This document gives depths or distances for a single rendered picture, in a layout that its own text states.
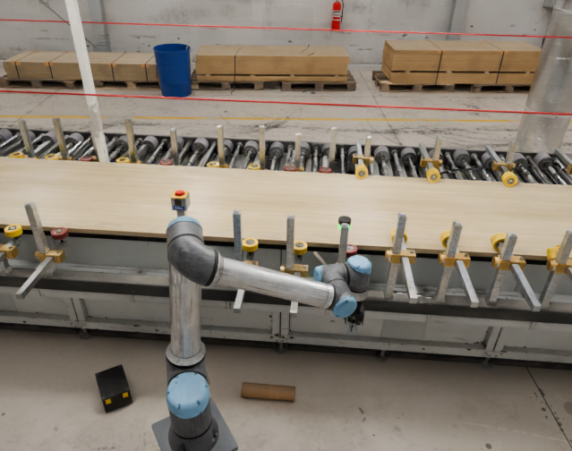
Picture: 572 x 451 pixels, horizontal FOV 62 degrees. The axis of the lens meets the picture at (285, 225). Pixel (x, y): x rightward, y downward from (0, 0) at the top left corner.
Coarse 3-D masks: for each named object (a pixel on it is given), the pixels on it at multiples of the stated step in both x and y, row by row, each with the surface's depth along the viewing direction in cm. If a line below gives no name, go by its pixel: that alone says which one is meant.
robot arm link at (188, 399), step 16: (176, 384) 169; (192, 384) 169; (176, 400) 164; (192, 400) 164; (208, 400) 168; (176, 416) 164; (192, 416) 164; (208, 416) 171; (176, 432) 170; (192, 432) 169
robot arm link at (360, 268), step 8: (352, 256) 181; (360, 256) 181; (352, 264) 176; (360, 264) 177; (368, 264) 177; (352, 272) 176; (360, 272) 175; (368, 272) 177; (352, 280) 177; (360, 280) 178; (368, 280) 180; (352, 288) 181; (360, 288) 180; (368, 288) 183
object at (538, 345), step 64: (128, 256) 263; (256, 256) 256; (320, 256) 252; (384, 256) 249; (0, 320) 299; (64, 320) 294; (128, 320) 294; (256, 320) 286; (320, 320) 281; (384, 320) 277
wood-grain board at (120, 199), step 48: (0, 192) 279; (48, 192) 280; (96, 192) 281; (144, 192) 282; (192, 192) 283; (240, 192) 284; (288, 192) 285; (336, 192) 285; (384, 192) 286; (432, 192) 287; (480, 192) 288; (528, 192) 289; (336, 240) 242; (384, 240) 243; (432, 240) 244; (480, 240) 244; (528, 240) 245
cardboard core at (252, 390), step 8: (248, 384) 266; (256, 384) 266; (264, 384) 266; (248, 392) 263; (256, 392) 263; (264, 392) 262; (272, 392) 262; (280, 392) 262; (288, 392) 262; (288, 400) 263
